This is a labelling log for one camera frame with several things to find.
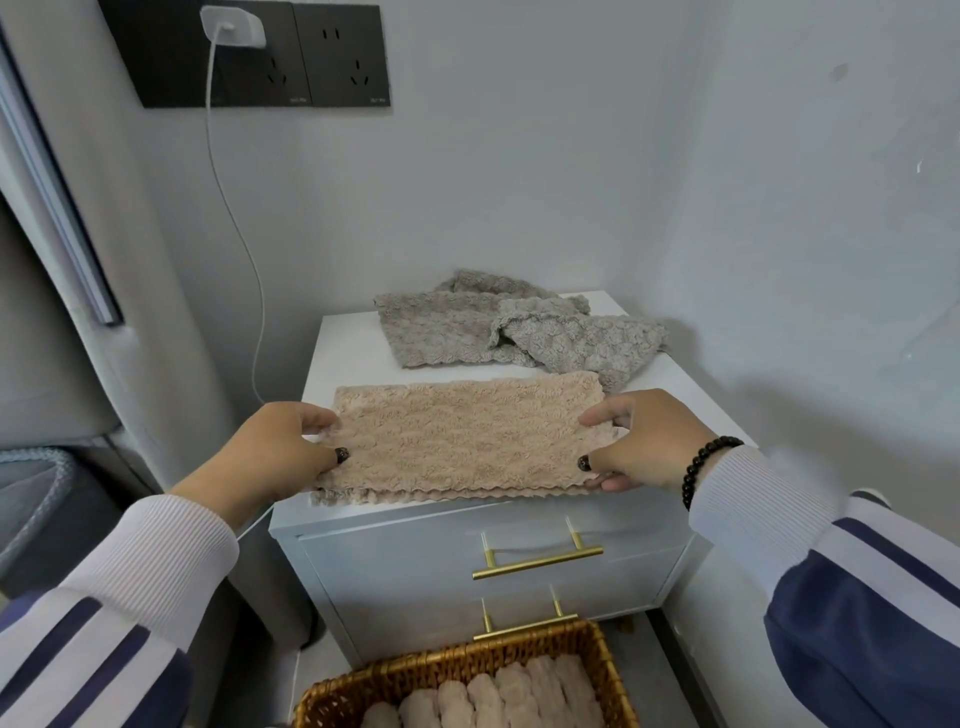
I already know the grey padded headboard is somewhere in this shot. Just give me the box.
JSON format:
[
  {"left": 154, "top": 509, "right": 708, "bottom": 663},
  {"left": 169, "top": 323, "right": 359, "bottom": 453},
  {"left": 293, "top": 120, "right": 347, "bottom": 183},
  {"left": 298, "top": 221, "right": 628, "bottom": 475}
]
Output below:
[{"left": 0, "top": 194, "right": 121, "bottom": 451}]

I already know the white charger plug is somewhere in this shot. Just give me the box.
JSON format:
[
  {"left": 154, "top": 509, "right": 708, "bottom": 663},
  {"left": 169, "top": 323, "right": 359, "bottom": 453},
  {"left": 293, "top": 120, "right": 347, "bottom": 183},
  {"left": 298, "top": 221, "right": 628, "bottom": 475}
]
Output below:
[{"left": 199, "top": 5, "right": 268, "bottom": 50}]

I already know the person's left hand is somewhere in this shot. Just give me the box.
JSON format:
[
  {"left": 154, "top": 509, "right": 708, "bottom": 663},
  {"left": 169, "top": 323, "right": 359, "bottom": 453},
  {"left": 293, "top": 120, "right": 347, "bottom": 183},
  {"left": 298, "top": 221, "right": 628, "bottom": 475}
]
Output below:
[{"left": 224, "top": 401, "right": 352, "bottom": 515}]

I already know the single grey towel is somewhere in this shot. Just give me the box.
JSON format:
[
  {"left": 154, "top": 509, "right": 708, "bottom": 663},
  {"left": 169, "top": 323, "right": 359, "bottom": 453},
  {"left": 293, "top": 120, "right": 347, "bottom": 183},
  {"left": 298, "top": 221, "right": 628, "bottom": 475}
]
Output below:
[
  {"left": 373, "top": 268, "right": 594, "bottom": 370},
  {"left": 488, "top": 297, "right": 670, "bottom": 394}
]

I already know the person's right hand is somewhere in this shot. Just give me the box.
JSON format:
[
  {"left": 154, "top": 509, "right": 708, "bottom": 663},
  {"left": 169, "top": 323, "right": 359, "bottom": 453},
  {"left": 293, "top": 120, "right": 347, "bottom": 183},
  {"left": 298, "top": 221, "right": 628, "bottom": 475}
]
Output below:
[{"left": 577, "top": 388, "right": 718, "bottom": 494}]

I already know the black bead bracelet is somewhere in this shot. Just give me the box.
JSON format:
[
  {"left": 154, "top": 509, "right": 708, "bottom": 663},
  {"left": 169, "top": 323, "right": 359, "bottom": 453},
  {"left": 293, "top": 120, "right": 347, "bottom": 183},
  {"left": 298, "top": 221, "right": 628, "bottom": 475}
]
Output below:
[{"left": 680, "top": 436, "right": 745, "bottom": 513}]

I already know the white nightstand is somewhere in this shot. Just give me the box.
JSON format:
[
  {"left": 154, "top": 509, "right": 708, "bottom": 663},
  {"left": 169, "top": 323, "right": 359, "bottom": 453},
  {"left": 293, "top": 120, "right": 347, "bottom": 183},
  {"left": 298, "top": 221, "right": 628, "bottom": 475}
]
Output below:
[{"left": 268, "top": 290, "right": 759, "bottom": 669}]

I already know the orange wicker basket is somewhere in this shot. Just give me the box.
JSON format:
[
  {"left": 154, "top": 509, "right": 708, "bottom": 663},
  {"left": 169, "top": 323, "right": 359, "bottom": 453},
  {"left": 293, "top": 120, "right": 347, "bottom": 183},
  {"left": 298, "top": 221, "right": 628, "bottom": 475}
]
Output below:
[{"left": 290, "top": 618, "right": 640, "bottom": 728}]

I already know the short gold drawer handle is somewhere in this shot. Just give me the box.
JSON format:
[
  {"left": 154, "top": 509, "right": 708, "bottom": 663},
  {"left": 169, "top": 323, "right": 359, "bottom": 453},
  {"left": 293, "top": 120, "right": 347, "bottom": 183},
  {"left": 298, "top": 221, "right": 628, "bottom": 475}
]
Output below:
[{"left": 472, "top": 586, "right": 580, "bottom": 643}]

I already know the long gold drawer handle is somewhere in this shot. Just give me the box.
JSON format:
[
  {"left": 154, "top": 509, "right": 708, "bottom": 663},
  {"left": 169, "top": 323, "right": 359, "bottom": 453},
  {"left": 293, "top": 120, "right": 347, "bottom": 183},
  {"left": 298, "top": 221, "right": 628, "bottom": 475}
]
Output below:
[{"left": 472, "top": 517, "right": 605, "bottom": 581}]

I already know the silver headboard trim strip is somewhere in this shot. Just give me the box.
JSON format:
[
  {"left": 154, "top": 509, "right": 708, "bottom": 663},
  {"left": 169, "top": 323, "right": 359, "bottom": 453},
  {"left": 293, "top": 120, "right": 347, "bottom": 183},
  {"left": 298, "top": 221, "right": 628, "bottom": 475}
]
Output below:
[{"left": 0, "top": 67, "right": 125, "bottom": 328}]

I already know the person's left forearm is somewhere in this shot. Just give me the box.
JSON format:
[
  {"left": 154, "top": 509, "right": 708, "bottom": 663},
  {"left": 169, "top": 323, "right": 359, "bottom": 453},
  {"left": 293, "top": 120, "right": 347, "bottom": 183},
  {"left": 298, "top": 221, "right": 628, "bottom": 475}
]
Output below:
[{"left": 0, "top": 449, "right": 260, "bottom": 728}]

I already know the white charging cable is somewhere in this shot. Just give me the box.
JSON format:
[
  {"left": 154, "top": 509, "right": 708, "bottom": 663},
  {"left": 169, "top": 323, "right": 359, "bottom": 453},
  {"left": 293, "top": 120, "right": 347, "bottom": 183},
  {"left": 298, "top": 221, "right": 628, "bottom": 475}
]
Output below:
[{"left": 203, "top": 41, "right": 275, "bottom": 541}]

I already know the wide black wall socket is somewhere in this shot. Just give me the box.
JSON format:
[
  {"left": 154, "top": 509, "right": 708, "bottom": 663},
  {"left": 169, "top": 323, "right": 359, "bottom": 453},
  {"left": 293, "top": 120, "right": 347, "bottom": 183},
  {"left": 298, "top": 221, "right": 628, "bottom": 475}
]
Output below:
[{"left": 97, "top": 0, "right": 313, "bottom": 110}]

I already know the person's right forearm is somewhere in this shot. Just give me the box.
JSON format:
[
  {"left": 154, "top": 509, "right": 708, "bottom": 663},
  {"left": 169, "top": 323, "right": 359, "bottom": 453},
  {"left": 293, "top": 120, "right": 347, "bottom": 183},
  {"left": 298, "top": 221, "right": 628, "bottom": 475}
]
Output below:
[{"left": 688, "top": 446, "right": 960, "bottom": 728}]

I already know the narrow black wall socket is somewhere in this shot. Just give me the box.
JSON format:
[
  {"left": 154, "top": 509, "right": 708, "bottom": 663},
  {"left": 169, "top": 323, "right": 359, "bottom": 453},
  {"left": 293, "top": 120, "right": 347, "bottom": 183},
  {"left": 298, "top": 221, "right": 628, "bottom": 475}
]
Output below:
[{"left": 292, "top": 3, "right": 393, "bottom": 109}]

